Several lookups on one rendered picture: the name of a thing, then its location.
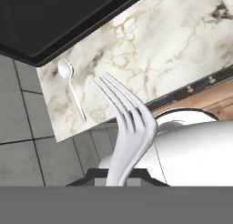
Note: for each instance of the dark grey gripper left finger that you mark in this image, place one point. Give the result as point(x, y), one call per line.
point(94, 175)

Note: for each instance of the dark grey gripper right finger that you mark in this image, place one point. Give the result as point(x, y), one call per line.
point(142, 175)

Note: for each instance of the silver fork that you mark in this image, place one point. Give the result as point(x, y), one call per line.
point(133, 133)

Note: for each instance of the silver spoon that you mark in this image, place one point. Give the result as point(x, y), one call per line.
point(65, 69)

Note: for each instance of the white round thing, black rim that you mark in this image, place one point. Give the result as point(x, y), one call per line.
point(194, 154)

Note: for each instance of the wooden cupboard front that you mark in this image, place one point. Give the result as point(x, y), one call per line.
point(216, 100)

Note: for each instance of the black hob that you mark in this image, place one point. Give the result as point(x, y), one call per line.
point(51, 18)

